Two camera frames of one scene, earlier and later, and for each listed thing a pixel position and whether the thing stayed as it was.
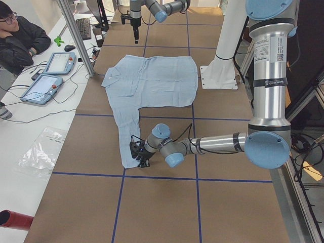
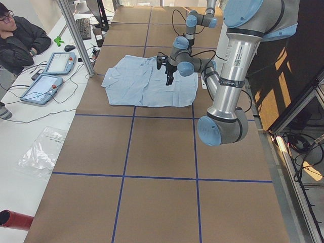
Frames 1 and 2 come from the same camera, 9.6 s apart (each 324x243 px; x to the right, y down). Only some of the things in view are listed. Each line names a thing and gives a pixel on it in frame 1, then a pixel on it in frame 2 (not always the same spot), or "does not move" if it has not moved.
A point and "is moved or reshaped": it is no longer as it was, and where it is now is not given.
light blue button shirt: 138,82 is moved or reshaped
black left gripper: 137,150 -> 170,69
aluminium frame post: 72,23 does not move
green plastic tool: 58,40 does not move
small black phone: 33,78 does not move
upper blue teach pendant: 61,63 does not move
